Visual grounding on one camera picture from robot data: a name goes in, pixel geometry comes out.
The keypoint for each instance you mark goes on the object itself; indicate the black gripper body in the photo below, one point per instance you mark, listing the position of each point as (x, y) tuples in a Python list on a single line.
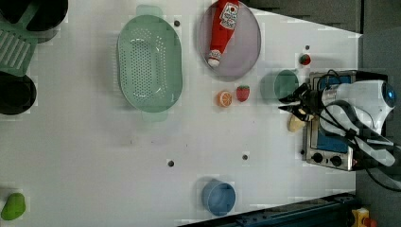
[(310, 103)]

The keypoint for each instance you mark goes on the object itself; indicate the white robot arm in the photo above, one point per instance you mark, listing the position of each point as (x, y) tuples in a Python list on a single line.
[(351, 112)]

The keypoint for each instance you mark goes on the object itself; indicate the blue cup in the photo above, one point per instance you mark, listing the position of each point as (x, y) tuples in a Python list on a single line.
[(218, 197)]

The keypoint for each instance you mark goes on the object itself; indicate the green pear toy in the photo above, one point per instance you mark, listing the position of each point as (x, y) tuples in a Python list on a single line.
[(14, 207)]

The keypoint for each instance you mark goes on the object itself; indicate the green spatula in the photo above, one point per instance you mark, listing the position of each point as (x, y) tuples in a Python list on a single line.
[(17, 43)]

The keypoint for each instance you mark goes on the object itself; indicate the small black cylinder holder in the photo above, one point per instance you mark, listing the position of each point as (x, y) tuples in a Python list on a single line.
[(17, 94)]

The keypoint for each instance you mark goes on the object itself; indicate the small red strawberry toy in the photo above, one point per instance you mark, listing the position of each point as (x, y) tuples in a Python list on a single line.
[(305, 59)]

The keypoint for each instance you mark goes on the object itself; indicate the black toaster oven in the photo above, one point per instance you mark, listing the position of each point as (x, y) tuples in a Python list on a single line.
[(328, 151)]

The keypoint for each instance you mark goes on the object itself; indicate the green mug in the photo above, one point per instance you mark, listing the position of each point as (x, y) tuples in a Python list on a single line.
[(279, 85)]

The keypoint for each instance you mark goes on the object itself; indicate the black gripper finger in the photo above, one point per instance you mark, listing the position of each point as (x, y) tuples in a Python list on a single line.
[(290, 108), (288, 99)]

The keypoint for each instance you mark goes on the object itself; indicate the red ketchup bottle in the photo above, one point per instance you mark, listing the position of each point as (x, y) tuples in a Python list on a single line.
[(223, 28)]

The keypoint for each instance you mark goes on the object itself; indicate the large black cylinder holder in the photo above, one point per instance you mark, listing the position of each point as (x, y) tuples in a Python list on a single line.
[(41, 18)]

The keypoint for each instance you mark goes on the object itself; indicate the green oval colander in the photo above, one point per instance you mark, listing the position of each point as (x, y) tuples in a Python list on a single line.
[(149, 60)]

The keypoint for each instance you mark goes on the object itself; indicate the orange slice toy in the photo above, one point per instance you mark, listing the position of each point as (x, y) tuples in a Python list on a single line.
[(224, 99)]

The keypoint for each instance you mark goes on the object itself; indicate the pink round plate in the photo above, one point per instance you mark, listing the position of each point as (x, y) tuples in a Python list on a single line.
[(243, 49)]

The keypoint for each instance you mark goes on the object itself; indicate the yellow banana toy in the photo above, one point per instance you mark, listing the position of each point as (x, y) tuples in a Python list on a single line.
[(296, 123)]

